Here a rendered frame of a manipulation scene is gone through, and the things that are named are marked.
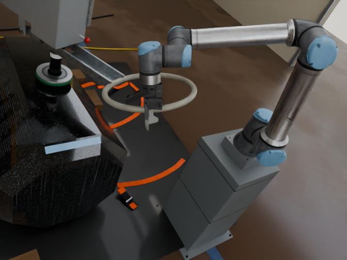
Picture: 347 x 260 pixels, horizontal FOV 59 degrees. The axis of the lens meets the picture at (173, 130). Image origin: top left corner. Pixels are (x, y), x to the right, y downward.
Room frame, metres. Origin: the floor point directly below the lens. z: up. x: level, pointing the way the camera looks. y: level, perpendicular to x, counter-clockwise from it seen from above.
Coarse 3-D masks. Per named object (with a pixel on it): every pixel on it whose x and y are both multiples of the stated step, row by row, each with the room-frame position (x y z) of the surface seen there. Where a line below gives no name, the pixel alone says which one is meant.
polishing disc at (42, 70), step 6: (42, 66) 1.50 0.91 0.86; (48, 66) 1.53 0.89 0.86; (36, 72) 1.43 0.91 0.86; (42, 72) 1.45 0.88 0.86; (66, 72) 1.55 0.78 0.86; (42, 78) 1.39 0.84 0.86; (48, 78) 1.42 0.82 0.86; (54, 78) 1.44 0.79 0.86; (60, 78) 1.47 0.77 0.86; (66, 78) 1.49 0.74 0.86
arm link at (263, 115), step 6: (264, 108) 1.59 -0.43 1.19; (258, 114) 1.51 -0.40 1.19; (264, 114) 1.53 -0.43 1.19; (270, 114) 1.55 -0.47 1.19; (252, 120) 1.51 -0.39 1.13; (258, 120) 1.48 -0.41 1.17; (264, 120) 1.47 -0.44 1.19; (246, 126) 1.53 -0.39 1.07; (252, 126) 1.48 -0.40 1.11; (258, 126) 1.46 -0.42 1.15; (264, 126) 1.45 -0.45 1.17; (246, 132) 1.50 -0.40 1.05; (252, 132) 1.45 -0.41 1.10
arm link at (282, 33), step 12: (264, 24) 1.40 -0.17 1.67; (276, 24) 1.40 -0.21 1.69; (288, 24) 1.40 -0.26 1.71; (300, 24) 1.39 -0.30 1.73; (312, 24) 1.39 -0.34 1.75; (168, 36) 1.27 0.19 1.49; (180, 36) 1.24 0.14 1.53; (192, 36) 1.27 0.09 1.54; (204, 36) 1.28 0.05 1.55; (216, 36) 1.30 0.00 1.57; (228, 36) 1.31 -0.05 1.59; (240, 36) 1.32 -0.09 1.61; (252, 36) 1.33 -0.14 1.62; (264, 36) 1.35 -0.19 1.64; (276, 36) 1.36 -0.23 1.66; (288, 36) 1.38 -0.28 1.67; (192, 48) 1.27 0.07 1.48
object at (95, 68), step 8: (40, 40) 1.45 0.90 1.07; (72, 48) 1.53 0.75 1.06; (80, 48) 1.51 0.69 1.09; (64, 56) 1.41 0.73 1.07; (72, 56) 1.39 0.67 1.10; (80, 56) 1.49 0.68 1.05; (88, 56) 1.49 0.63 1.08; (72, 64) 1.39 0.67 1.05; (80, 64) 1.37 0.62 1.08; (88, 64) 1.45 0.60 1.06; (96, 64) 1.47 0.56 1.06; (104, 64) 1.46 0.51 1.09; (88, 72) 1.36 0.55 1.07; (96, 72) 1.34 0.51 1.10; (104, 72) 1.44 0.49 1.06; (112, 72) 1.44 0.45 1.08; (120, 72) 1.44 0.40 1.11; (96, 80) 1.34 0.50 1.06; (104, 80) 1.32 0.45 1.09
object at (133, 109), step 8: (112, 80) 1.36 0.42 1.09; (120, 80) 1.40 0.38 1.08; (184, 80) 1.47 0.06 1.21; (104, 88) 1.25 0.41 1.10; (192, 88) 1.36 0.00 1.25; (104, 96) 1.16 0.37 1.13; (192, 96) 1.27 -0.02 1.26; (112, 104) 1.10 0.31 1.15; (120, 104) 1.09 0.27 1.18; (168, 104) 1.14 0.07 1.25; (176, 104) 1.16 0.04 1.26; (184, 104) 1.20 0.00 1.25; (144, 112) 1.08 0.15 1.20
